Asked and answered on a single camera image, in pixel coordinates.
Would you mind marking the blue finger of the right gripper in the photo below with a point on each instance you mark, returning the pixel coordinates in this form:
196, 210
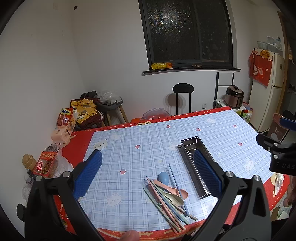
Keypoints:
289, 124

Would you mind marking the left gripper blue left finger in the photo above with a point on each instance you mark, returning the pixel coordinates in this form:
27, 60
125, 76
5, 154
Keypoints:
85, 172

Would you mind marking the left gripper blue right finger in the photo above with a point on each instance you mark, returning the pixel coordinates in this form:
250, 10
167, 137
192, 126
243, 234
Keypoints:
210, 172

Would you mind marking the pink spoon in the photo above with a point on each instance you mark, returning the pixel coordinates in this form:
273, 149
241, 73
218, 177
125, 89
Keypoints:
182, 193

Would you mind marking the beige spoon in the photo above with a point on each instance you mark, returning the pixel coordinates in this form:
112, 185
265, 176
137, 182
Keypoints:
178, 201

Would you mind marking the blue spoon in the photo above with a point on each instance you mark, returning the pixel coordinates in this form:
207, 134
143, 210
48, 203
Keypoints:
163, 177

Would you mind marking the pink chopstick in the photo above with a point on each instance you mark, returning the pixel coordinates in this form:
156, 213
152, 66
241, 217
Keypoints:
181, 223
165, 208

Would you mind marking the person's left hand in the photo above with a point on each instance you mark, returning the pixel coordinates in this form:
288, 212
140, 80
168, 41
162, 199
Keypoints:
131, 235

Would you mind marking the brown trash bin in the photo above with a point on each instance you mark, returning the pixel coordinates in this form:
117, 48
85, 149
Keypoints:
276, 130

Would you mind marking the white refrigerator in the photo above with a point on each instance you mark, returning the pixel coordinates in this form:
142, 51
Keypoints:
264, 100

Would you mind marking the steel utensil tray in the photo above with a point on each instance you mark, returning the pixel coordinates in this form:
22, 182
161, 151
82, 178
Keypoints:
187, 149

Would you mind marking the red nut snack bag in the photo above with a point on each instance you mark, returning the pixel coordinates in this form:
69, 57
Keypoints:
47, 163

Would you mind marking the pink snack bag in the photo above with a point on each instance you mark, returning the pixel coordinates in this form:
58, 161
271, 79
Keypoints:
61, 135

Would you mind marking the orange snack bag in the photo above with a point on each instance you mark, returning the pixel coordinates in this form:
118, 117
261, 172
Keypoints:
64, 116

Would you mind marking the beige bottle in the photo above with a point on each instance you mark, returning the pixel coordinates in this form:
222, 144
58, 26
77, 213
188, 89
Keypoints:
29, 162

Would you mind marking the wooden stool with bags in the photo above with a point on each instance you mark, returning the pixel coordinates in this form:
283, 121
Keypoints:
107, 103

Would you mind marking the brown rice cooker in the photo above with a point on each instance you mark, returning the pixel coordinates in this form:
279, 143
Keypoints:
234, 97

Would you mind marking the yellow snack bags pile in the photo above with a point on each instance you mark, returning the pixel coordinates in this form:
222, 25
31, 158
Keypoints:
85, 109

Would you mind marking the red cloth on refrigerator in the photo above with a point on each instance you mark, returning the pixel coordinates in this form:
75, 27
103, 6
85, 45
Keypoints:
260, 65

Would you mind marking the black metal rack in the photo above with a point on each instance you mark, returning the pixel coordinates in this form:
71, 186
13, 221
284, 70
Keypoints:
223, 81

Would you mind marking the black round stool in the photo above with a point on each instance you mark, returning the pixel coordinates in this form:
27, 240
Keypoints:
183, 88

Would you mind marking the yellow snack pack on sill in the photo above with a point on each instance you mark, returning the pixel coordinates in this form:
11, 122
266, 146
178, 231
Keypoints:
164, 65

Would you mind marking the dark window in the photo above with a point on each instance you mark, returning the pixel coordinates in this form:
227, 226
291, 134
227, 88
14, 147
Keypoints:
188, 34

